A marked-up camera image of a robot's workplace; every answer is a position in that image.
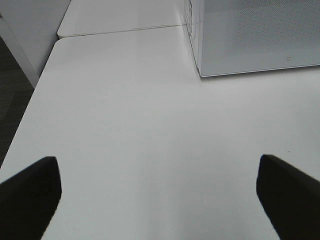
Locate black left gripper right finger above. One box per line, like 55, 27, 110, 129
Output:
256, 154, 320, 240

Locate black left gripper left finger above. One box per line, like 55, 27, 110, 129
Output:
0, 156, 62, 240

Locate white microwave oven body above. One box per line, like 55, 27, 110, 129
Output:
184, 0, 205, 73

